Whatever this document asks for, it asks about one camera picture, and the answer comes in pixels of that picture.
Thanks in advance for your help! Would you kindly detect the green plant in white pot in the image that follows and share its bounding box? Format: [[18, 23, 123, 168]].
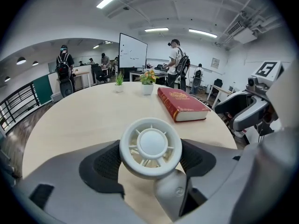
[[114, 70, 125, 93]]

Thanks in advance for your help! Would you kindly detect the dark work desk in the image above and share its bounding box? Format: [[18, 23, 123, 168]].
[[128, 70, 169, 83]]

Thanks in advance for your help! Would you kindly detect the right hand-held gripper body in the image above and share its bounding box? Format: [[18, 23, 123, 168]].
[[244, 60, 285, 99]]

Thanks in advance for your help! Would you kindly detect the white leg wooden desk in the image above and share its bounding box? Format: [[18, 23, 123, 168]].
[[206, 84, 235, 110]]

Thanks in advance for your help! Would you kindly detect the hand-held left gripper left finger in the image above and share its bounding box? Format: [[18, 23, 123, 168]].
[[14, 139, 164, 224]]

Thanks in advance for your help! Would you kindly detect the black metal railing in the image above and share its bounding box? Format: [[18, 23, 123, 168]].
[[0, 81, 41, 133]]

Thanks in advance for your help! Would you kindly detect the whiteboard on stand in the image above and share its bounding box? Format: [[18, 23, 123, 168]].
[[118, 33, 148, 70]]

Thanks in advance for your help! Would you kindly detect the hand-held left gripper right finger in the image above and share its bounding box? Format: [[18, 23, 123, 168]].
[[177, 138, 249, 224]]

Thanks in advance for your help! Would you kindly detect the black office chair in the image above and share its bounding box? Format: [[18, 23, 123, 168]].
[[92, 64, 111, 83]]

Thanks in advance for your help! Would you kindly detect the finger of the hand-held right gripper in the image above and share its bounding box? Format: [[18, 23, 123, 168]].
[[233, 96, 272, 132], [214, 91, 255, 117]]

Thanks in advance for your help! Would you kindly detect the orange flower plant white pot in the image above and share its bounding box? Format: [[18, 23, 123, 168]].
[[139, 69, 160, 96]]

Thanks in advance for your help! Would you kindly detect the ceiling air conditioner unit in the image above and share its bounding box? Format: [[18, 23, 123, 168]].
[[233, 28, 258, 44]]

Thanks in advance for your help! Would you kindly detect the white fan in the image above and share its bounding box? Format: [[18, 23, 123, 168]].
[[119, 117, 187, 204]]

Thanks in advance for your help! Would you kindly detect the red hardcover book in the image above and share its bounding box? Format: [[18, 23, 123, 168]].
[[157, 87, 211, 123]]

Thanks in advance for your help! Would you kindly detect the green partition panel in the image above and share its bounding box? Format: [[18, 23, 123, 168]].
[[32, 74, 53, 105]]

